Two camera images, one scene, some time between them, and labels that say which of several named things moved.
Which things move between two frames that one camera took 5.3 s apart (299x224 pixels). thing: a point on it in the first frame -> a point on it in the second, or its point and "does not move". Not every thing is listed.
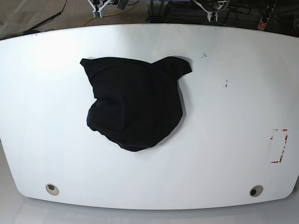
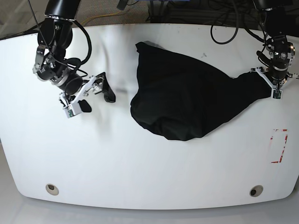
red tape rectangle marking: [286, 137] does not move
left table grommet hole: [52, 189] does not move
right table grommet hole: [256, 191] does not move
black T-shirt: [138, 105] -> [185, 99]
